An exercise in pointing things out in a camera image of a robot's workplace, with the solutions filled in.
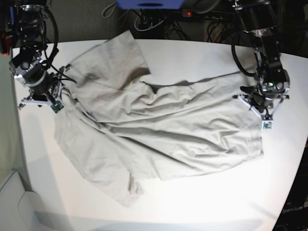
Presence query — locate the black power strip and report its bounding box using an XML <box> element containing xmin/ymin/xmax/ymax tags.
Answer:
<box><xmin>181</xmin><ymin>9</ymin><xmax>234</xmax><ymax>20</ymax></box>

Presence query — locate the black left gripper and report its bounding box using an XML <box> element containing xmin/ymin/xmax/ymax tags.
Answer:
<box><xmin>240</xmin><ymin>83</ymin><xmax>290</xmax><ymax>108</ymax></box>

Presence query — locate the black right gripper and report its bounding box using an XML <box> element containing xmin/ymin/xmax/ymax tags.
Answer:
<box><xmin>9</xmin><ymin>56</ymin><xmax>62</xmax><ymax>96</ymax></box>

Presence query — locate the beige t-shirt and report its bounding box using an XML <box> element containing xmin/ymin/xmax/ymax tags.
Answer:
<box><xmin>55</xmin><ymin>31</ymin><xmax>263</xmax><ymax>206</ymax></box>

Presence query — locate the red black tool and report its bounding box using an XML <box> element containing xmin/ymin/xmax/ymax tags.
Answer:
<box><xmin>0</xmin><ymin>31</ymin><xmax>12</xmax><ymax>56</ymax></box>

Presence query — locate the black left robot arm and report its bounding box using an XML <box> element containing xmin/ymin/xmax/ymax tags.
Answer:
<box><xmin>231</xmin><ymin>0</ymin><xmax>290</xmax><ymax>111</ymax></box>

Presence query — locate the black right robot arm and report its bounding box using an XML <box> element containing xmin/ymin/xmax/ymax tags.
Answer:
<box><xmin>9</xmin><ymin>0</ymin><xmax>59</xmax><ymax>96</ymax></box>

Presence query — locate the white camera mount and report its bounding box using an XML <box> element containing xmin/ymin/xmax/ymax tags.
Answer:
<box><xmin>232</xmin><ymin>94</ymin><xmax>290</xmax><ymax>130</ymax></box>

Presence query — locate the blue box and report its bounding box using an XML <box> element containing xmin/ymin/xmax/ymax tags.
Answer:
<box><xmin>116</xmin><ymin>0</ymin><xmax>184</xmax><ymax>9</ymax></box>

